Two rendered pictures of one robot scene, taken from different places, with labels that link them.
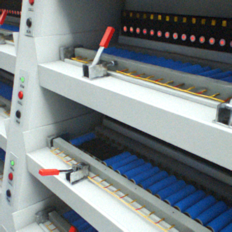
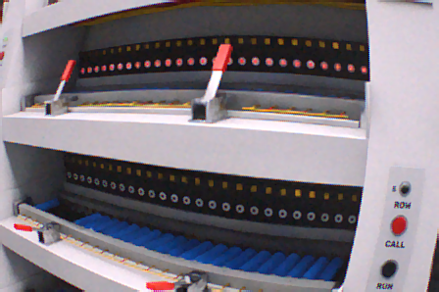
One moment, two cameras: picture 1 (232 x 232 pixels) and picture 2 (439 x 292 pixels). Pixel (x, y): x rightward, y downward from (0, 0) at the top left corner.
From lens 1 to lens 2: 0.16 m
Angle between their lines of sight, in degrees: 23
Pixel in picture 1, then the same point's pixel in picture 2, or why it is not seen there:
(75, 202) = (54, 264)
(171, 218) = (163, 263)
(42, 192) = (19, 271)
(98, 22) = (56, 68)
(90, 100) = (53, 139)
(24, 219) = not seen: outside the picture
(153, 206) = (139, 255)
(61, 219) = not seen: outside the picture
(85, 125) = (47, 191)
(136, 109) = (102, 131)
